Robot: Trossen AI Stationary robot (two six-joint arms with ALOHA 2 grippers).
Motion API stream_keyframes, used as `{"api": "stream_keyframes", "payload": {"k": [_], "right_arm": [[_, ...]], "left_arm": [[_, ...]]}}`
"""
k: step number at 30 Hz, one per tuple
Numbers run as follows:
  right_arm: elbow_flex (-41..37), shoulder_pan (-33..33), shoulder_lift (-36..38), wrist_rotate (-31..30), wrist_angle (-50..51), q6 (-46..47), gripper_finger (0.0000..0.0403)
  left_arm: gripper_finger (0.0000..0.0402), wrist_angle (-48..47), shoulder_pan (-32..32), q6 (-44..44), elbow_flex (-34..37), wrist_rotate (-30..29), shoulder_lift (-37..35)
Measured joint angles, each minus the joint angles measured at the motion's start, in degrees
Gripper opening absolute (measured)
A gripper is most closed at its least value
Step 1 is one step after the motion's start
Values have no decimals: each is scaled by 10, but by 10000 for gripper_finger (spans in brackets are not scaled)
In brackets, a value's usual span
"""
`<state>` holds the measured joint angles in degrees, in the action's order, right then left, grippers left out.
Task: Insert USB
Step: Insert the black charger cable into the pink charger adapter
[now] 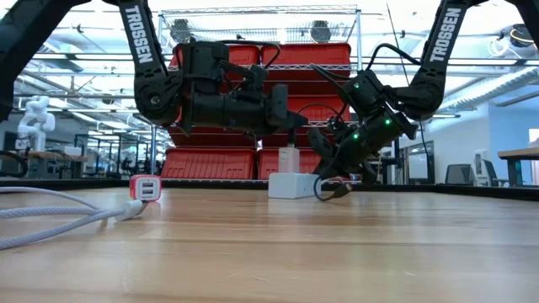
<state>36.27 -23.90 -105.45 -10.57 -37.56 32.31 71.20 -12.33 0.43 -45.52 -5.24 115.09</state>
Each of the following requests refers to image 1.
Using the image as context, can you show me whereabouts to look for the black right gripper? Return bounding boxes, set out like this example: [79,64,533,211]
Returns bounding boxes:
[313,110,419,187]

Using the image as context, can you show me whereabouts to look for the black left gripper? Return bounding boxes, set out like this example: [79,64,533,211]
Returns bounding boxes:
[188,82,310,136]

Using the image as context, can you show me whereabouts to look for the white square power strip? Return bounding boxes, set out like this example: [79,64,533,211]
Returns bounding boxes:
[268,172,322,200]

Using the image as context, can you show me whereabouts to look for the red USB wall charger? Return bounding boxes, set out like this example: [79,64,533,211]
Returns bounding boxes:
[129,174,163,203]

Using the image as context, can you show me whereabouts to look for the white braided USB cable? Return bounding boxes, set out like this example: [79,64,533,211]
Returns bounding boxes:
[0,186,147,253]

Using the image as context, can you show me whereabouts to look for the black office chair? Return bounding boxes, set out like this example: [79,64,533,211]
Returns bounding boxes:
[445,163,475,187]

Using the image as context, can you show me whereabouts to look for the wooden desk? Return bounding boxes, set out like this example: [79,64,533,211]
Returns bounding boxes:
[498,146,539,189]

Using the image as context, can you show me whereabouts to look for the black round ceiling fixture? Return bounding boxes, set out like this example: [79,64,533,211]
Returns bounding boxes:
[508,24,536,49]

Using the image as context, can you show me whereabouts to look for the wooden top workbench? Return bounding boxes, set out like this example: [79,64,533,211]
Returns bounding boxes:
[0,149,88,180]

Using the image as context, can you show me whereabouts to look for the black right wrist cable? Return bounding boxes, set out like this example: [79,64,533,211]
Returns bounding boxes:
[312,41,422,203]

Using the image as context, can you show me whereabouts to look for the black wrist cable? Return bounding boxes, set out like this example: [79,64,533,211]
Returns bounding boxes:
[216,40,282,71]
[312,41,422,203]

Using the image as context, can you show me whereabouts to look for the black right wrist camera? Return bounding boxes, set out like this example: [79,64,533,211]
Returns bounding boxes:
[307,127,338,161]

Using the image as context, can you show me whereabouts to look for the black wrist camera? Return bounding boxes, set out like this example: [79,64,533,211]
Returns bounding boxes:
[218,58,270,102]
[307,127,338,161]

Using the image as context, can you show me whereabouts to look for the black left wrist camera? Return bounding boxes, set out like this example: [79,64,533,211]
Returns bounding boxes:
[218,58,270,102]

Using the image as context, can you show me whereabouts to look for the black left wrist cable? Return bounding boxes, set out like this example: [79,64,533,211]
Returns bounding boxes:
[216,40,282,71]

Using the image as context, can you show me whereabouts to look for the red bins on wire shelf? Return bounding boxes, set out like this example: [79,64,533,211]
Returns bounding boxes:
[150,3,366,184]

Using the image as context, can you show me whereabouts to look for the black table frame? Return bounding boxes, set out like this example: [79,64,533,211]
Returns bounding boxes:
[0,178,539,201]

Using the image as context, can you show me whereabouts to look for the black looped hose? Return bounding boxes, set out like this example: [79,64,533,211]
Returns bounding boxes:
[0,150,29,178]

